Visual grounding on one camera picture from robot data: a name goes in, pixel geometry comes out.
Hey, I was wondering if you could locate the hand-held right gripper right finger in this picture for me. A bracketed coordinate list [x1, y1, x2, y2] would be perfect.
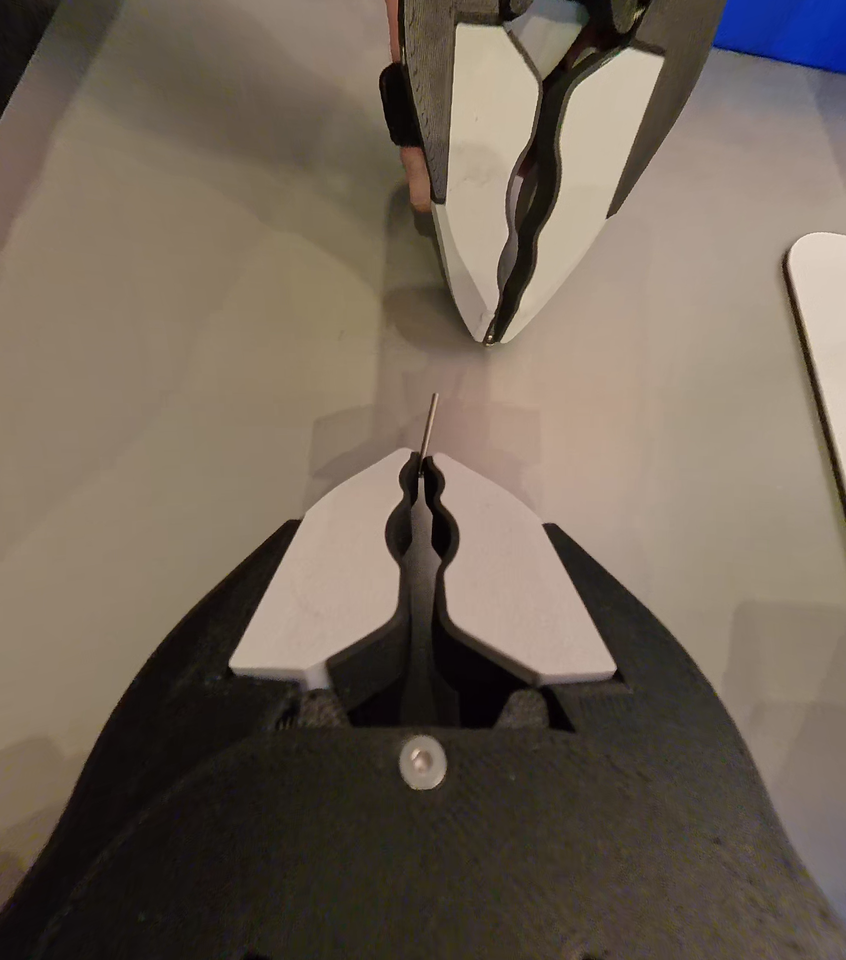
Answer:
[423, 453, 616, 720]

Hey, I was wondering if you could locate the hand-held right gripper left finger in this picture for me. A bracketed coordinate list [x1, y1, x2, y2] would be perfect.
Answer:
[230, 448, 424, 720]

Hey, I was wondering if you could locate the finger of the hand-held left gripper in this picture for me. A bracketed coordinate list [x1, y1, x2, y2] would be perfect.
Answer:
[433, 21, 544, 345]
[496, 43, 668, 345]

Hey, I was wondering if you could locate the thin metal bolt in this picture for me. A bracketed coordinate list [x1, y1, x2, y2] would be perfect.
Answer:
[417, 393, 440, 480]

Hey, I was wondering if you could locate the person's left hand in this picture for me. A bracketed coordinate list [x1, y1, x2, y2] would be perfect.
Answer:
[389, 0, 433, 213]

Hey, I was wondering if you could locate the blue plastic bin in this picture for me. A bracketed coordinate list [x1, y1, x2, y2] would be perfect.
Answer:
[708, 0, 846, 85]

